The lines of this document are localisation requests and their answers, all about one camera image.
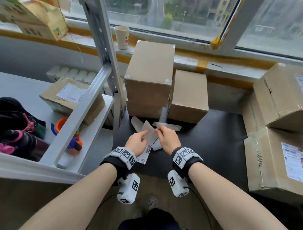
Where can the person's left hand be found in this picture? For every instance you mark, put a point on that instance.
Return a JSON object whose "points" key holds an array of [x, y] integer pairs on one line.
{"points": [[137, 143]]}

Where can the person's right hand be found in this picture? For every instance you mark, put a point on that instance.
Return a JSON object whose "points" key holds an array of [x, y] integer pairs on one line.
{"points": [[170, 139]]}

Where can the white backing paper strip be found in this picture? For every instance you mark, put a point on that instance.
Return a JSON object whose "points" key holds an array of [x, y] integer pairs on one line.
{"points": [[136, 124], [164, 115], [170, 126]]}

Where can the stack of shipping labels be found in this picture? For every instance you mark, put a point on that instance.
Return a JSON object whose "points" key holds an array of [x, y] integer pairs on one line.
{"points": [[145, 154]]}

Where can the slim brown cardboard box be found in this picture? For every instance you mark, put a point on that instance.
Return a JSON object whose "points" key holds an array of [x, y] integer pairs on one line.
{"points": [[279, 94], [253, 118]]}

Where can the dented labelled cardboard box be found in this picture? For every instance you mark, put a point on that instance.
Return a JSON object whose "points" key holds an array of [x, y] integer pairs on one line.
{"points": [[52, 102]]}

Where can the large brown cardboard box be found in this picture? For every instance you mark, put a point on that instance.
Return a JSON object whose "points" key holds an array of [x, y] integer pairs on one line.
{"points": [[269, 165]]}

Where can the person's right forearm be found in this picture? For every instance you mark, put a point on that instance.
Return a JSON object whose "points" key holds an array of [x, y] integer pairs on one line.
{"points": [[232, 203]]}

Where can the person's left forearm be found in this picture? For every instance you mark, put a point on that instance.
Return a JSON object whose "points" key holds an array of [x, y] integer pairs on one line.
{"points": [[71, 206]]}

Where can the person's black trousers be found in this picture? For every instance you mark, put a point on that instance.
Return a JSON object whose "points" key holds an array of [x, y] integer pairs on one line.
{"points": [[153, 220]]}

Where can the orange blue tape dispenser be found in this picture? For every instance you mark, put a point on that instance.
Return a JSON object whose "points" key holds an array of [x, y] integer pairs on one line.
{"points": [[77, 147]]}

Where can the white perforated clog shoe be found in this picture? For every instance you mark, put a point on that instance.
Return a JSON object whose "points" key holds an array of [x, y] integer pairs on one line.
{"points": [[137, 214], [153, 202]]}

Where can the grey metal shelf rack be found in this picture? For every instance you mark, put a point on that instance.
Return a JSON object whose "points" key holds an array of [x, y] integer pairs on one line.
{"points": [[78, 118]]}

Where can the white radiator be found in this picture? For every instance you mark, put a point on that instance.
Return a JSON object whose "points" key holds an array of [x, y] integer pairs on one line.
{"points": [[71, 73]]}

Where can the paper cup with face print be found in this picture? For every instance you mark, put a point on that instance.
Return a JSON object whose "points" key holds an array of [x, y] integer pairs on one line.
{"points": [[122, 38]]}

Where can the yellow printed carton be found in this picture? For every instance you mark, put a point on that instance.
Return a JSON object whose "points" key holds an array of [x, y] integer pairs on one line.
{"points": [[42, 21]]}

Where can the white window frame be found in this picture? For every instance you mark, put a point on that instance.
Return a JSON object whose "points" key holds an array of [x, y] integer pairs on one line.
{"points": [[241, 26]]}

